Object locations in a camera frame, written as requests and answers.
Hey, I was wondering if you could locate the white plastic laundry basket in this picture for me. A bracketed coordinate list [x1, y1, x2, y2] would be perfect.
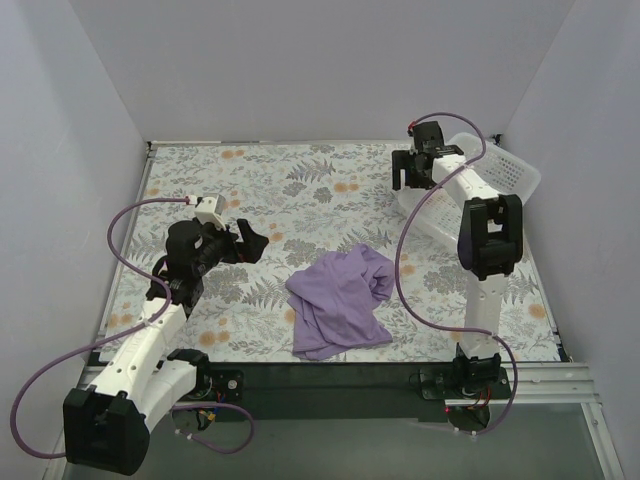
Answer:
[395, 143, 541, 252]

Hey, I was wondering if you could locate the purple t shirt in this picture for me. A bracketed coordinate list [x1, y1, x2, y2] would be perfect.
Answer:
[285, 244, 395, 361]

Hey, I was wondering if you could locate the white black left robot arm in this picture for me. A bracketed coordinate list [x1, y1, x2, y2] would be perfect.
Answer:
[63, 219, 269, 475]

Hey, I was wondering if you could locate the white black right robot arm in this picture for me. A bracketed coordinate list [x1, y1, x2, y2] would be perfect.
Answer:
[392, 121, 524, 398]

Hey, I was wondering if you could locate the floral tablecloth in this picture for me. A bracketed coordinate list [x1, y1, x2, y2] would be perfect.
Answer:
[99, 142, 559, 364]

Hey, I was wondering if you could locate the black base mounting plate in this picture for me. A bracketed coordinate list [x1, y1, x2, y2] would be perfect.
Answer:
[199, 363, 511, 424]

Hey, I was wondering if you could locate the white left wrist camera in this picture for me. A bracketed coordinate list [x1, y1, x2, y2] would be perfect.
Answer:
[194, 194, 226, 230]

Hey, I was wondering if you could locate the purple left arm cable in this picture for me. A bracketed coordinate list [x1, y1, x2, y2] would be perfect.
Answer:
[10, 195, 255, 459]

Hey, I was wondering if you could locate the aluminium frame rail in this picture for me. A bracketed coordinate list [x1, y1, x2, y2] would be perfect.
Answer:
[44, 362, 626, 480]

